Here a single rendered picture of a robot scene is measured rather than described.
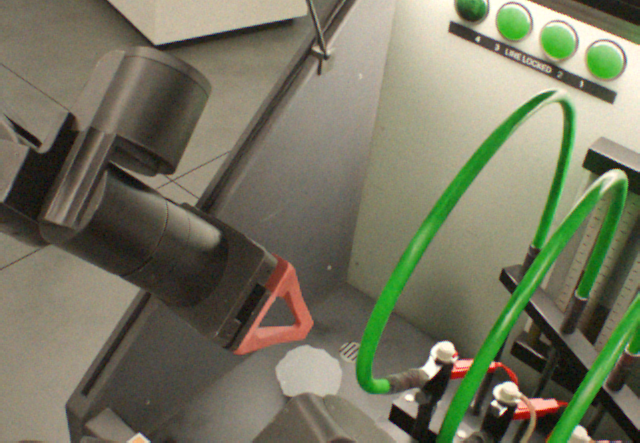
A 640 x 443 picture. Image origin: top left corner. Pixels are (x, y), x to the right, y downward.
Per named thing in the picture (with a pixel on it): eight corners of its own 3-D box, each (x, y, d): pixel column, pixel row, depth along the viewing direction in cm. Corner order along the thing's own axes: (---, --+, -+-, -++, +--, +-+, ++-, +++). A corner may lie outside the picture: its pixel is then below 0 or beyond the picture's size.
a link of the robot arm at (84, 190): (10, 229, 44) (61, 242, 41) (62, 124, 46) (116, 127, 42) (101, 273, 49) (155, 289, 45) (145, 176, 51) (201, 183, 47)
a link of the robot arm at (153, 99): (29, 232, 53) (-62, 181, 46) (100, 87, 56) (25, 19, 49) (168, 278, 48) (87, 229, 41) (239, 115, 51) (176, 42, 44)
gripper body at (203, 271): (200, 210, 56) (124, 163, 51) (285, 263, 49) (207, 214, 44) (151, 287, 56) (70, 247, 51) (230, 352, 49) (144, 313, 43)
